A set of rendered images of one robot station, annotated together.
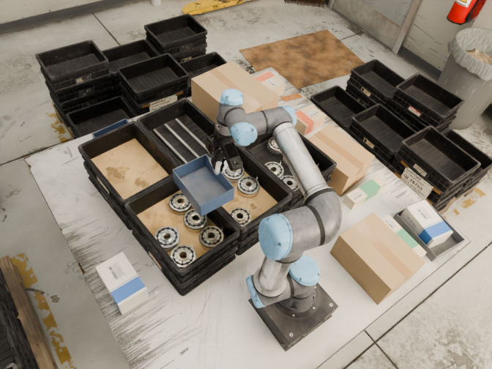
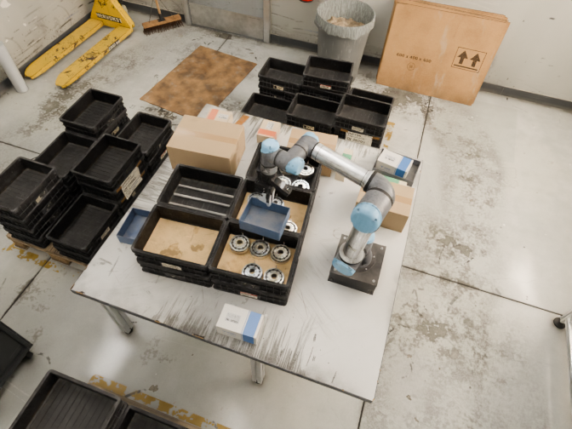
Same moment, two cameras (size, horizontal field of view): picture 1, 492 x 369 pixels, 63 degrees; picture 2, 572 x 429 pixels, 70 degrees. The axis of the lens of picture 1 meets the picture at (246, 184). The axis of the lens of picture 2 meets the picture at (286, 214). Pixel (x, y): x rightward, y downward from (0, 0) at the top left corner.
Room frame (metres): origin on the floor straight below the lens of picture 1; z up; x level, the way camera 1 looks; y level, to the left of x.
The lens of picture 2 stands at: (-0.08, 0.66, 2.66)
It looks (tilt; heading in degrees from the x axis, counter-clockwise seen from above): 54 degrees down; 329
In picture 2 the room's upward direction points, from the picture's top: 3 degrees clockwise
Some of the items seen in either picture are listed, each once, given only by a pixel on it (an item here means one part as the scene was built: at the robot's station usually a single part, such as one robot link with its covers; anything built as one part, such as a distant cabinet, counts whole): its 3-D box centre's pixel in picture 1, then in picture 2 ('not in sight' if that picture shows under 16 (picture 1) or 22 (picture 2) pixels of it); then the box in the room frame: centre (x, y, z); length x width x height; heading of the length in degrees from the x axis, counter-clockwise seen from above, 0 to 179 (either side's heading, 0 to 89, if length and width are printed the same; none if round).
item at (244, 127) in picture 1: (245, 126); (291, 160); (0.94, 0.03, 1.42); 0.11 x 0.11 x 0.08; 27
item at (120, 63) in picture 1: (132, 74); (72, 168); (2.52, 1.00, 0.31); 0.40 x 0.30 x 0.34; 132
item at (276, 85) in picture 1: (269, 85); (219, 119); (2.07, -0.05, 0.74); 0.16 x 0.12 x 0.07; 48
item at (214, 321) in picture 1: (238, 235); (269, 247); (1.19, 0.00, 0.35); 1.60 x 1.60 x 0.70; 42
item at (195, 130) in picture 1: (184, 139); (202, 197); (1.37, 0.33, 0.87); 0.40 x 0.30 x 0.11; 48
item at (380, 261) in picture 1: (375, 257); (382, 203); (0.92, -0.61, 0.78); 0.30 x 0.22 x 0.16; 42
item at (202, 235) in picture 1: (211, 236); (280, 253); (0.86, 0.11, 0.86); 0.10 x 0.10 x 0.01
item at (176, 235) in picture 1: (166, 236); (252, 271); (0.82, 0.29, 0.86); 0.10 x 0.10 x 0.01
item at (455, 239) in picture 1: (427, 228); (396, 167); (1.15, -0.91, 0.73); 0.27 x 0.20 x 0.05; 36
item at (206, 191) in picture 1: (203, 184); (265, 218); (0.94, 0.16, 1.10); 0.20 x 0.15 x 0.07; 42
